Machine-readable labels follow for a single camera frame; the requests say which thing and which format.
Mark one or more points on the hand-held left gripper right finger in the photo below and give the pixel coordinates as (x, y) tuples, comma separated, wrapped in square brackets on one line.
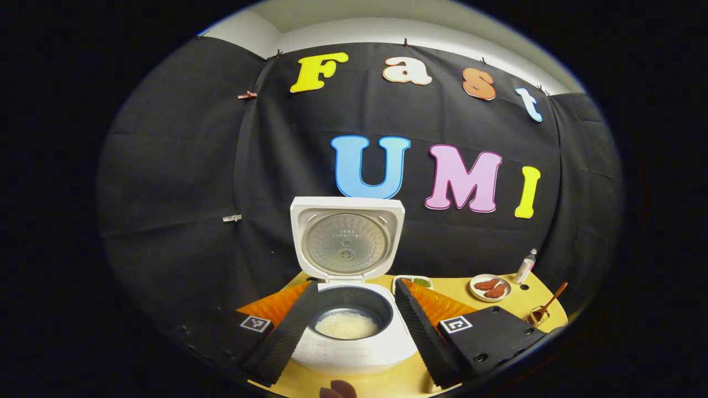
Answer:
[(426, 337)]

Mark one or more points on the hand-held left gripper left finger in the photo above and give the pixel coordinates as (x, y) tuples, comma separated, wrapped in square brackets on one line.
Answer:
[(290, 337)]

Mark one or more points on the white rice pile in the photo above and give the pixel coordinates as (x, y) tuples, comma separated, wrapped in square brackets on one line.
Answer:
[(347, 326)]

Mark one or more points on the white rice cooker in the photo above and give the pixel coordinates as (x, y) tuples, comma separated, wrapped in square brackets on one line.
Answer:
[(345, 243)]

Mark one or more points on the brown wooden spoon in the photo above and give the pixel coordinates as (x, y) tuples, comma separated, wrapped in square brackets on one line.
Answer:
[(550, 301)]

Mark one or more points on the white divided bean dish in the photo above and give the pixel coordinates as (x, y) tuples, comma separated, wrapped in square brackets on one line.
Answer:
[(421, 282)]

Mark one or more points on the white round plate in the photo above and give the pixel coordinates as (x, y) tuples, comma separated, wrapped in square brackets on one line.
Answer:
[(480, 294)]

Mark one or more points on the clear bottle with pink label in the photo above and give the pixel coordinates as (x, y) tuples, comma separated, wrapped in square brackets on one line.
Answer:
[(524, 268)]

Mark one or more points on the silver cloth clip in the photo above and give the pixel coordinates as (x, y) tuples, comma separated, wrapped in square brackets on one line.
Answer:
[(232, 218)]

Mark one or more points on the black backdrop cloth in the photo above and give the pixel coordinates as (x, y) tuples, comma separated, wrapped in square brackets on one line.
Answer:
[(177, 193)]

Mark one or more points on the pink cloth clip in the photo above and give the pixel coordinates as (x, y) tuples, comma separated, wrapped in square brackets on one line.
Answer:
[(247, 95)]

